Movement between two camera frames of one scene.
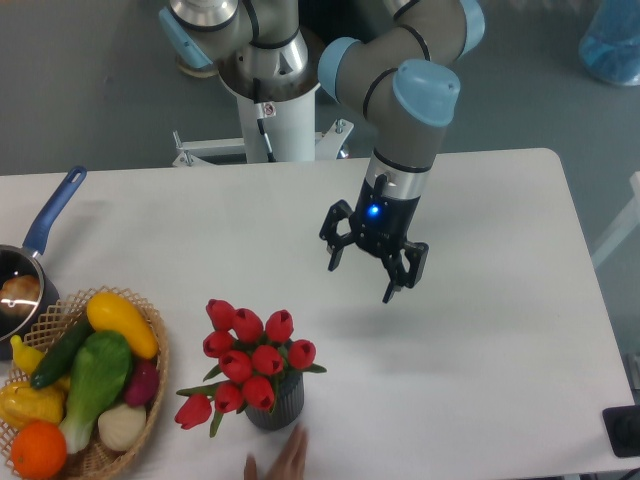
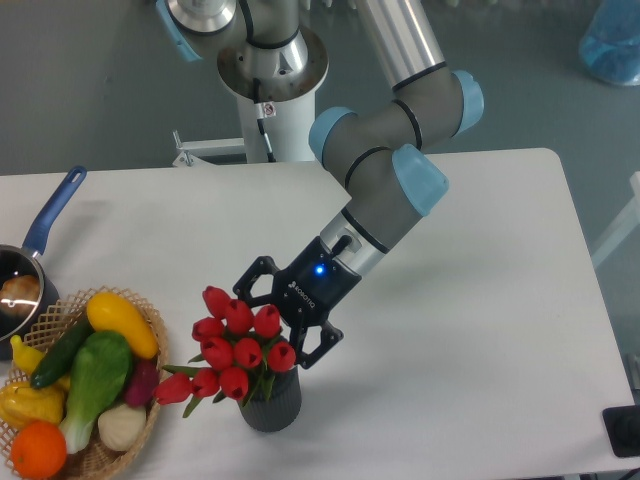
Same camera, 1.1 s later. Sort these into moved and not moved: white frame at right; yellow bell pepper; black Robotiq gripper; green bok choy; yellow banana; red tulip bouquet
Moved: black Robotiq gripper; red tulip bouquet
Not moved: white frame at right; yellow banana; green bok choy; yellow bell pepper
